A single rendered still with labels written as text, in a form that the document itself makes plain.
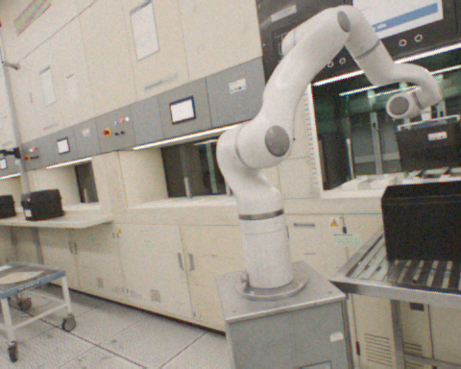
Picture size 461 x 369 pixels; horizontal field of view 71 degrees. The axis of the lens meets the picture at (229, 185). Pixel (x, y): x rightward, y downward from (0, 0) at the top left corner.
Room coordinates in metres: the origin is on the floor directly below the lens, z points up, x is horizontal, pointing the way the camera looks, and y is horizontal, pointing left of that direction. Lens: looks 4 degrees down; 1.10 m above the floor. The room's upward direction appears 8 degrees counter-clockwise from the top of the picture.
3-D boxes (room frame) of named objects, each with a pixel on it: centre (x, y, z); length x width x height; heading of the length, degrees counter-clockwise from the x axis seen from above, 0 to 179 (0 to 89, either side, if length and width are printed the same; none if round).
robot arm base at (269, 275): (0.83, -0.07, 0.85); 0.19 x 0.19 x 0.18
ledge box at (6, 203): (3.71, 2.67, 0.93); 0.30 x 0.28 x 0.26; 54
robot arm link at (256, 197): (0.86, -0.06, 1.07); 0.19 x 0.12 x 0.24; 29
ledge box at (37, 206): (2.97, 1.73, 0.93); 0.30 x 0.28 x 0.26; 49
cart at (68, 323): (2.47, 1.77, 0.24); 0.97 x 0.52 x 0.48; 54
